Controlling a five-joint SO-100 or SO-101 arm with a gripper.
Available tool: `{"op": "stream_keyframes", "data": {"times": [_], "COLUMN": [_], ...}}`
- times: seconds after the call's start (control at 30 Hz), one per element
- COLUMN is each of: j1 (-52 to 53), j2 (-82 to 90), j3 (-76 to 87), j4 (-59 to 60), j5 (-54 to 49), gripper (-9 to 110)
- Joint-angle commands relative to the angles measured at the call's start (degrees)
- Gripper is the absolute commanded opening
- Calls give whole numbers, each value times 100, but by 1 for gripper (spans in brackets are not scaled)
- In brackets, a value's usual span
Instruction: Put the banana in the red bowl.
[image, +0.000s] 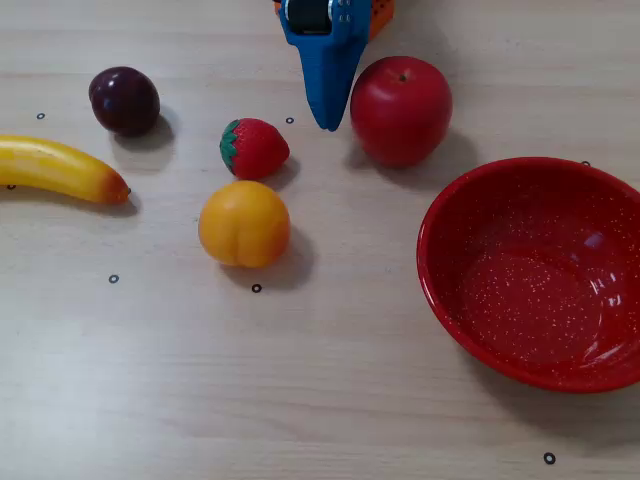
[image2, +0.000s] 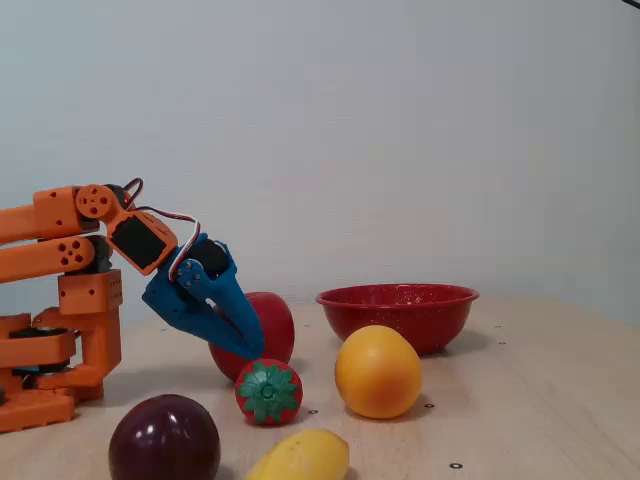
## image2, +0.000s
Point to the red toy apple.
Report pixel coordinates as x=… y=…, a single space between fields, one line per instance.
x=277 y=325

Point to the black object at frame corner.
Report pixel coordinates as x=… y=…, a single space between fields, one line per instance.
x=632 y=2

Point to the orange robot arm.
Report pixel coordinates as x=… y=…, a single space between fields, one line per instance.
x=50 y=220

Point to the dark purple toy plum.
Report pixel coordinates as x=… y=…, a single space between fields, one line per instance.
x=165 y=440

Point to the yellow toy banana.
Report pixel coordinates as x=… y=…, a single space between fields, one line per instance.
x=305 y=457

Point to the toy orange fruit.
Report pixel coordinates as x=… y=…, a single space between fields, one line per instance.
x=377 y=372

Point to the red speckled enamel bowl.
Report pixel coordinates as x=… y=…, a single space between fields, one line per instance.
x=400 y=312

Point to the red toy strawberry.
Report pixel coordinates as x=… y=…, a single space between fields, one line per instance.
x=270 y=392

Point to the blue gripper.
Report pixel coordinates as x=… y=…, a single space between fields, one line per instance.
x=172 y=299

